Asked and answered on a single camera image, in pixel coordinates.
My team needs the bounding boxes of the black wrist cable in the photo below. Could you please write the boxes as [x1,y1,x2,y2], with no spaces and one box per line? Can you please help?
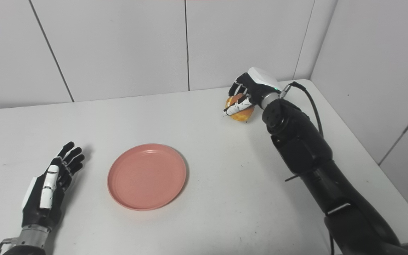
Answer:
[279,81,324,139]
[0,237,17,255]

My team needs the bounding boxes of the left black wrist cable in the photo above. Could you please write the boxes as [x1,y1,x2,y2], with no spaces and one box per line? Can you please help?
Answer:
[0,237,17,255]

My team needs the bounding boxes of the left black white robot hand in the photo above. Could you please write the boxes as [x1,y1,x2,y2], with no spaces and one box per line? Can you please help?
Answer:
[21,141,86,231]

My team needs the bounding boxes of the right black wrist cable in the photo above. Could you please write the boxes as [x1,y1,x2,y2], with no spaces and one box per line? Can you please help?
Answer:
[279,81,324,139]

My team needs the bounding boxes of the orange cream puff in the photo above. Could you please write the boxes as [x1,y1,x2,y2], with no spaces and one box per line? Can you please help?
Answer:
[225,93,255,123]

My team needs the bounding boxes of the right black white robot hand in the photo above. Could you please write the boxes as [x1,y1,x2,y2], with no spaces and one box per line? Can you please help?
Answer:
[222,67,283,118]

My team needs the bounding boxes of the pink round plate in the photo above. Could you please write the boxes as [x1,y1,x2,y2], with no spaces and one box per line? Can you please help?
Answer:
[107,143,187,212]

